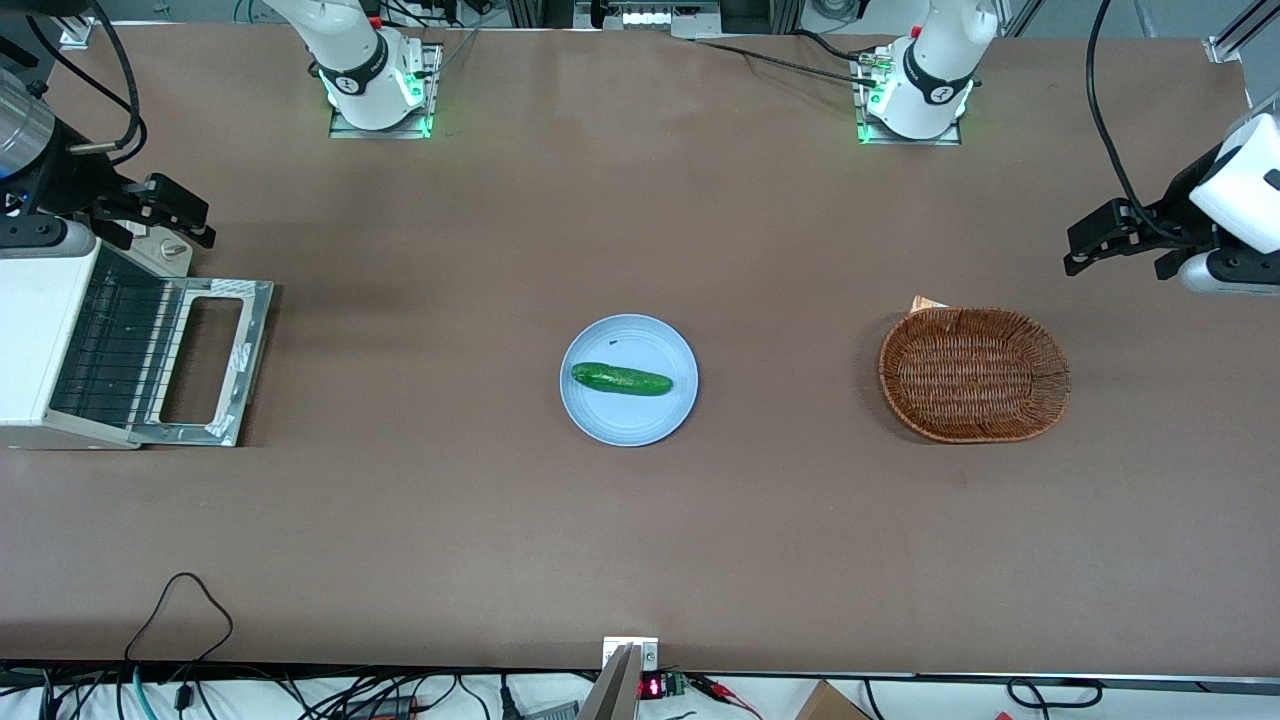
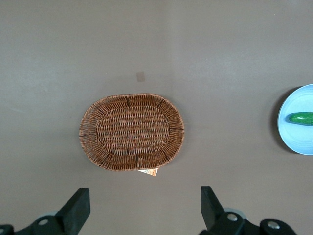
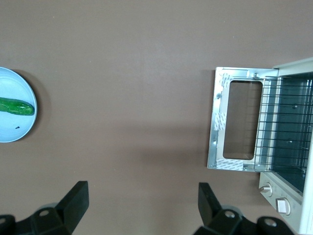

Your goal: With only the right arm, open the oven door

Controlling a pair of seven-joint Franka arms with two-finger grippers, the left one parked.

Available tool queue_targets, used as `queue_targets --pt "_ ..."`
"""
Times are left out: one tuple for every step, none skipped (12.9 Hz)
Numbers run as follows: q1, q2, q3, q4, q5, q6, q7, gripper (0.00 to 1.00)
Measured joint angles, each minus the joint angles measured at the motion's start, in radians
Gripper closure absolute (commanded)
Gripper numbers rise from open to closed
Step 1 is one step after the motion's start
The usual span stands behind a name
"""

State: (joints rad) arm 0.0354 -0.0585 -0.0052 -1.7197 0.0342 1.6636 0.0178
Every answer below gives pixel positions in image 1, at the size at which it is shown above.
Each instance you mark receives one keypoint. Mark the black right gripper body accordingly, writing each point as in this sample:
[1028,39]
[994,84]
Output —
[72,182]

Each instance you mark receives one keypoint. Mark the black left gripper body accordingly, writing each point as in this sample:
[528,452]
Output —
[1176,206]

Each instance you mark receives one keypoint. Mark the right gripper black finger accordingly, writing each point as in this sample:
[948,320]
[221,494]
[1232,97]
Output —
[175,203]
[195,238]

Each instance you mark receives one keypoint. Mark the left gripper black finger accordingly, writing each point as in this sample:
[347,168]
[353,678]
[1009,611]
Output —
[1085,263]
[1105,225]

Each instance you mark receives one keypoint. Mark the toaster oven glass door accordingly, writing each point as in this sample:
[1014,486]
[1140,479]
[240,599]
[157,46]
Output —
[255,360]

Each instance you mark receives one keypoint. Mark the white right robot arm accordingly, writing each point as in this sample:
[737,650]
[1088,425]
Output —
[350,50]

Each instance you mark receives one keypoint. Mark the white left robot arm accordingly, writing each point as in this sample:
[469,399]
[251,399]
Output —
[935,60]

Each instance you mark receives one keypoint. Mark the beige oven knob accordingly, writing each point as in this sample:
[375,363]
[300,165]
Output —
[150,238]
[175,252]

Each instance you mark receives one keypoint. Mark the white toaster oven body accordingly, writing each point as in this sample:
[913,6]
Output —
[25,340]

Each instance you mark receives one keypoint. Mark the brown wicker basket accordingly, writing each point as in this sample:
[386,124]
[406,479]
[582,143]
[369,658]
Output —
[975,375]

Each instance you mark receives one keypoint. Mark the tan paper tag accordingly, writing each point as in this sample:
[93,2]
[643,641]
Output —
[927,303]

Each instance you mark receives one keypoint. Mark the green cucumber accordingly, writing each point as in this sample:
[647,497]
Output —
[622,380]

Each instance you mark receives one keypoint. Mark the light blue round plate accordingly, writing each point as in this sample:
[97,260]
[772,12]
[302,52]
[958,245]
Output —
[630,420]

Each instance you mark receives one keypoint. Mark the black power adapter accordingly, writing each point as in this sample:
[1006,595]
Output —
[380,708]

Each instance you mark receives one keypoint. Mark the cardboard box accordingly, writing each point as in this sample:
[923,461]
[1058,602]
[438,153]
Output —
[828,705]

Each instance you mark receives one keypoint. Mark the red clip lead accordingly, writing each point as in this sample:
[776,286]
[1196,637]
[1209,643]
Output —
[720,690]

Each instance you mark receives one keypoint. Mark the small red digit display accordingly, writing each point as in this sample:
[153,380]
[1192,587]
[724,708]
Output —
[652,687]

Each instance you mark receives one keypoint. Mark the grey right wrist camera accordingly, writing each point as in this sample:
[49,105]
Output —
[40,232]

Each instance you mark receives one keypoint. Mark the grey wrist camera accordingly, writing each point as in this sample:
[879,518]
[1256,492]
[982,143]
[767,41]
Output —
[1240,275]
[40,232]

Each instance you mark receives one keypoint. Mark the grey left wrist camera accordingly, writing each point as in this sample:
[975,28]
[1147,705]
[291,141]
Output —
[1240,275]

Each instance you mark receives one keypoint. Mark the aluminium frame strut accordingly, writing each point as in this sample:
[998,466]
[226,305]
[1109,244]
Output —
[1228,48]
[78,38]

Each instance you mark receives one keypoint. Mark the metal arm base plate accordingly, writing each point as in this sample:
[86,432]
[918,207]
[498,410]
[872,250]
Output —
[862,128]
[432,100]

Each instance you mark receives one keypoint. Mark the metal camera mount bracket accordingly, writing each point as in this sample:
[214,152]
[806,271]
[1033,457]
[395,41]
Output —
[615,690]

